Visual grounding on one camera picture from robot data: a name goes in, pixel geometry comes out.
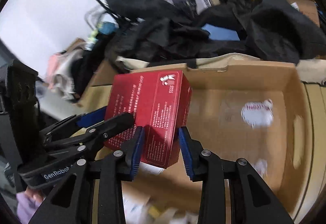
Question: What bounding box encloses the red rectangular box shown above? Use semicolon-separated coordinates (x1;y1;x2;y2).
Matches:
105;70;192;169

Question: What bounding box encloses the black clothes pile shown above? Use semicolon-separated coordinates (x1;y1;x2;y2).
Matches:
107;0;325;64

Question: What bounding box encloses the cardboard tray box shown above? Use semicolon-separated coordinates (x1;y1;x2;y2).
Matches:
79;61;312;219

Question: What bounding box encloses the white hello sticker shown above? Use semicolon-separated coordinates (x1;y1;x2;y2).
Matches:
241;99;273;128

